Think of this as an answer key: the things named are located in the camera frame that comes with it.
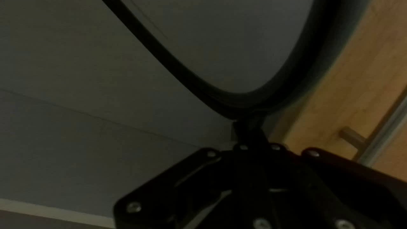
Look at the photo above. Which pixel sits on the blue rimmed glass lid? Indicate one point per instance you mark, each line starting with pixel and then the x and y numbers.
pixel 244 59

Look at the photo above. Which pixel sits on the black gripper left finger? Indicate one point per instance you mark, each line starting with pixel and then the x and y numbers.
pixel 228 188

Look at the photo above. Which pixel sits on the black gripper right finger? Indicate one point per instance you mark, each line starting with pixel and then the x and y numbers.
pixel 325 191

